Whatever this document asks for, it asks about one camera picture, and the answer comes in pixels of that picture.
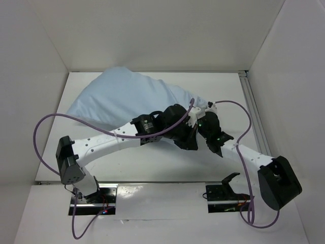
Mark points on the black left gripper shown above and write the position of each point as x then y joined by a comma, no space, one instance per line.
190,142

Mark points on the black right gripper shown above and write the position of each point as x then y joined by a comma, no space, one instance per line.
212,145

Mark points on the light blue pillowcase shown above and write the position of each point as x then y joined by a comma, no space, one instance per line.
118,95

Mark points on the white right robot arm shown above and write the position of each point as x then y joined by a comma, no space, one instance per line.
278,184

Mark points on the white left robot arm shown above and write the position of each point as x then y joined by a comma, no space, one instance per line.
73,156

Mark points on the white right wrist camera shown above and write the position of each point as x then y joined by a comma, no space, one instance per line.
212,107

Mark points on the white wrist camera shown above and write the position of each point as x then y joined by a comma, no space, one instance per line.
194,115
212,107

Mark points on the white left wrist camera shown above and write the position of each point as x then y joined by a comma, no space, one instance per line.
194,115

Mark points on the aluminium frame rail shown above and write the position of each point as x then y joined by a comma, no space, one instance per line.
257,129

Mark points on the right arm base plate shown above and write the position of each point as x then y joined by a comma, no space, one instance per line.
227,195

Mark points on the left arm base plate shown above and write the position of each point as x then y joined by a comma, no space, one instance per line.
104,202

